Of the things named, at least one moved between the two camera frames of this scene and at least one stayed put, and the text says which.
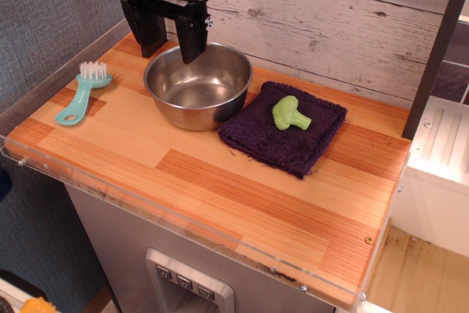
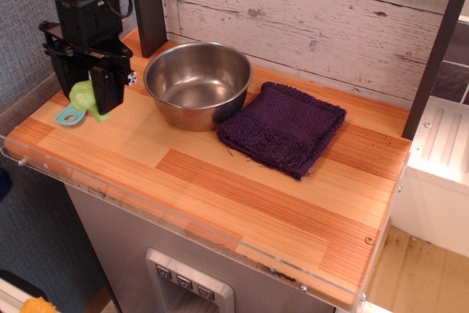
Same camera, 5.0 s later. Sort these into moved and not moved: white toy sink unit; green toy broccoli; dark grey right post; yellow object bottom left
Moved: green toy broccoli
Not moved: white toy sink unit; yellow object bottom left; dark grey right post
